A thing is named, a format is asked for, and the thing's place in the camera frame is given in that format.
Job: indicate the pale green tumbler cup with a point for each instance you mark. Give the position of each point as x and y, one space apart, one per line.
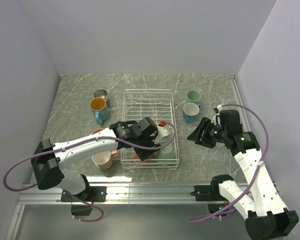
166 153

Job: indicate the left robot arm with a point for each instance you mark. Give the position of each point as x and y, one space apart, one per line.
50 160

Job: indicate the aluminium mounting rail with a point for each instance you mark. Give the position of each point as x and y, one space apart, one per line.
126 193

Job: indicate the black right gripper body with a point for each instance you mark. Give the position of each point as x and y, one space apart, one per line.
214 131

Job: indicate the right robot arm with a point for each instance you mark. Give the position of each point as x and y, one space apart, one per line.
265 215

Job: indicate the salmon mug white inside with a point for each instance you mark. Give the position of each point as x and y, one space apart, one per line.
136 160

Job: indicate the blue patterned mug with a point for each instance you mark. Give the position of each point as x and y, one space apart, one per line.
190 111

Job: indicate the pink mug white inside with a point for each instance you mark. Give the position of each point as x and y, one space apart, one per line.
104 160

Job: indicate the blue mug orange inside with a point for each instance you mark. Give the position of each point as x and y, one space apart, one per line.
100 110

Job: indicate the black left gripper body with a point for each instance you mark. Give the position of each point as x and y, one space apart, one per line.
148 142

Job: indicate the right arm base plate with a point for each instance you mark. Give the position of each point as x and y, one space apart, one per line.
207 193

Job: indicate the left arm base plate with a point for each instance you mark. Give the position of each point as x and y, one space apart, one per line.
95 193

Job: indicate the steel cup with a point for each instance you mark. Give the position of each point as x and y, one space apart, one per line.
102 93

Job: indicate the light green cup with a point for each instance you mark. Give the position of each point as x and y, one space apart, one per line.
193 96

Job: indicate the salmon tumbler cup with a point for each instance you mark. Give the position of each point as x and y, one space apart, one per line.
99 131

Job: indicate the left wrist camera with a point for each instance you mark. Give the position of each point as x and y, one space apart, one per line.
162 134

